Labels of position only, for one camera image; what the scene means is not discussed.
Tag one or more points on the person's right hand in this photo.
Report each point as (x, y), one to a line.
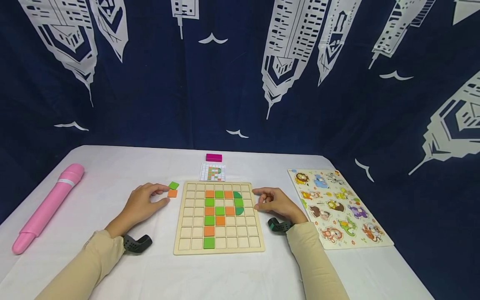
(281, 206)

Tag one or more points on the person's left hand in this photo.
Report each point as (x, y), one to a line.
(137, 208)

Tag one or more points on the person's right index finger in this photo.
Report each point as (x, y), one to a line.
(263, 191)

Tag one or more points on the person's right thumb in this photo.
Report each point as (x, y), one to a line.
(263, 207)

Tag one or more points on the person's left index finger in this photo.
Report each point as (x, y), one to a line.
(157, 188)

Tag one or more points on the person's left thumb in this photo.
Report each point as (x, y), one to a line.
(160, 205)

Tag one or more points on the orange square tile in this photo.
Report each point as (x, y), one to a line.
(172, 193)

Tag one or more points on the green square tile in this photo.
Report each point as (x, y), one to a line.
(173, 185)

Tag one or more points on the black wrist band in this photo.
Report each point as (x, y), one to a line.
(279, 226)
(135, 243)

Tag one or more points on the wooden grid puzzle board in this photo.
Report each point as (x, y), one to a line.
(195, 233)

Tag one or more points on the pattern of orange green tiles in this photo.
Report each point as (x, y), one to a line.
(209, 211)

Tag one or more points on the white pattern card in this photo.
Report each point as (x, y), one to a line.
(212, 172)

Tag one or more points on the magenta rectangular block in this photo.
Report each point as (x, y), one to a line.
(213, 157)

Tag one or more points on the set of animal puzzle pieces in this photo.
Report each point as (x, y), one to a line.
(335, 206)

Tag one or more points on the animal peg puzzle board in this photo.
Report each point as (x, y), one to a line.
(343, 243)

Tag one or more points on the pink plastic cylinder tool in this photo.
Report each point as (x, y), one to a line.
(48, 206)

